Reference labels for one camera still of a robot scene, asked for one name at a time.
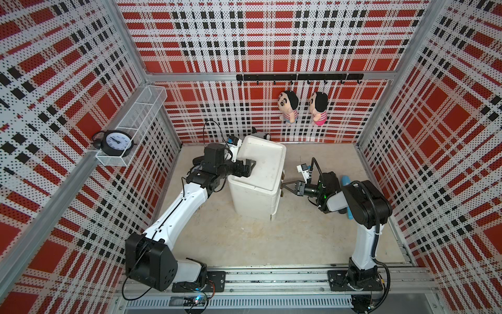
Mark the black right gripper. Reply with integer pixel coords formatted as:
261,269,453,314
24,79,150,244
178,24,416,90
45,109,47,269
282,181,323,198

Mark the white three-drawer cabinet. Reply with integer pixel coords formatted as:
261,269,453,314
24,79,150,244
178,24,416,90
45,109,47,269
227,136,286,221

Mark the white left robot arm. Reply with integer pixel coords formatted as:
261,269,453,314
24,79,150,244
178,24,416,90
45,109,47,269
125,143,256,291

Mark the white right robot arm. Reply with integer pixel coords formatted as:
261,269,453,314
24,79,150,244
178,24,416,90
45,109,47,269
282,171,392,291

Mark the grey plush toy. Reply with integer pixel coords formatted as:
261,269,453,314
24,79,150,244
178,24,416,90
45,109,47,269
251,127,271,141

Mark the black glasses case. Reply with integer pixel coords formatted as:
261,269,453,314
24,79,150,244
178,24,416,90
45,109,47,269
192,156,205,166

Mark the boy doll striped shirt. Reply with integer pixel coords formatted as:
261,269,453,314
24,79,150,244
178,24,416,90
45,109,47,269
277,90,299,124

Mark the boy doll pink shirt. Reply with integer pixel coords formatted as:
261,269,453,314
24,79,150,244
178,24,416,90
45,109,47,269
308,92,328,126

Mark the black clock in basket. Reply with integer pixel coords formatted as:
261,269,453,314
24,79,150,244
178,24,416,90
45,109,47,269
92,130,134,157

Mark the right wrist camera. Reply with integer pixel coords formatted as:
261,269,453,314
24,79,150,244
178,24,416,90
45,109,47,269
297,164,312,184

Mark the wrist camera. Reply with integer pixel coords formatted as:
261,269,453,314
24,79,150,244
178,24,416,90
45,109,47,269
297,164,312,184
226,136,242,162

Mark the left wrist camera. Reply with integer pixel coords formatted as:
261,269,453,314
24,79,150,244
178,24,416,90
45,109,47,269
226,136,242,162

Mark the black hook rail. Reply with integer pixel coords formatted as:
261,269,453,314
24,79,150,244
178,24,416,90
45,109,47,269
236,73,364,82

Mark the white wire basket shelf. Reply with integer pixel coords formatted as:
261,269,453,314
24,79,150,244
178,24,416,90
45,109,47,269
95,85,167,167

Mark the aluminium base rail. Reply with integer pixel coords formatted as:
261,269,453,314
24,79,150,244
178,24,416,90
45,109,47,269
109,264,448,313

